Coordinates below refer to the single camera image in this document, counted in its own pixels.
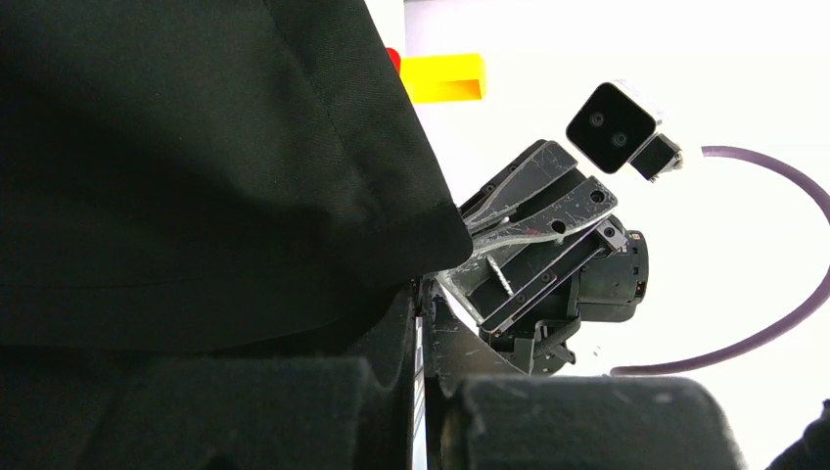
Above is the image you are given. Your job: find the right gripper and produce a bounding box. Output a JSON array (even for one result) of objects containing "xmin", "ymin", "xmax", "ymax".
[{"xmin": 436, "ymin": 140, "xmax": 649, "ymax": 375}]

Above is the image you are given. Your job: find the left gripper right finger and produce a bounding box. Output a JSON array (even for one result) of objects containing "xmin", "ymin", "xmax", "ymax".
[{"xmin": 421, "ymin": 280, "xmax": 745, "ymax": 469}]

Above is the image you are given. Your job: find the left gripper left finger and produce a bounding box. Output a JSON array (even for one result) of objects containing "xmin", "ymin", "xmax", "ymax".
[{"xmin": 78, "ymin": 290, "xmax": 413, "ymax": 469}]

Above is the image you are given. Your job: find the black jacket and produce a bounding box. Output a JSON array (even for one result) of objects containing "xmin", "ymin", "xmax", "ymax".
[{"xmin": 0, "ymin": 0, "xmax": 475, "ymax": 470}]

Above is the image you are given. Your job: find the yellow red toy block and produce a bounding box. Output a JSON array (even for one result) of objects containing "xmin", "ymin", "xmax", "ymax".
[{"xmin": 387, "ymin": 47, "xmax": 486, "ymax": 104}]

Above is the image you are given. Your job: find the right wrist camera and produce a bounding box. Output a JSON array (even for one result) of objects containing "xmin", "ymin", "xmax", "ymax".
[{"xmin": 566, "ymin": 79, "xmax": 683, "ymax": 181}]

